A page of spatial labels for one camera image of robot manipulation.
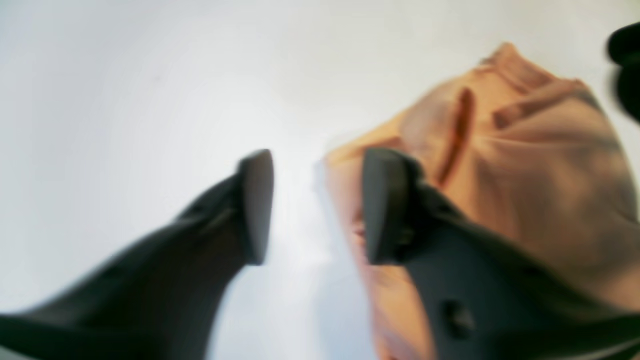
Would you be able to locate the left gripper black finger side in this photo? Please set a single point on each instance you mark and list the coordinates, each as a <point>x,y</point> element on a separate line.
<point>623,49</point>
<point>484,299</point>
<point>158,298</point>

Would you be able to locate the peach pink T-shirt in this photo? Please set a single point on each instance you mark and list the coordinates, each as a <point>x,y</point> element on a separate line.
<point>522,152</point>

